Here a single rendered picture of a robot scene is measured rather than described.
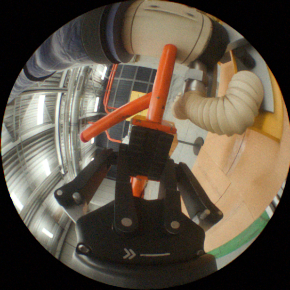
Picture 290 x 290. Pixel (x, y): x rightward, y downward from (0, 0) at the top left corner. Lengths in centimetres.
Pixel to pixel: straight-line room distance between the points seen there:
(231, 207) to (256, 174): 55
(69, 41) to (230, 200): 97
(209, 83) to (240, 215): 74
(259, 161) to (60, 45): 47
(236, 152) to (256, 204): 18
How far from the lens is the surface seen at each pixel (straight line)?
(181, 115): 19
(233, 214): 81
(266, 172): 28
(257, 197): 29
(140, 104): 15
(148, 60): 125
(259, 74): 16
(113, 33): 16
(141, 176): 15
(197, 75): 18
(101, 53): 19
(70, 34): 21
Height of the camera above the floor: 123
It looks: 4 degrees down
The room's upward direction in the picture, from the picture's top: 78 degrees counter-clockwise
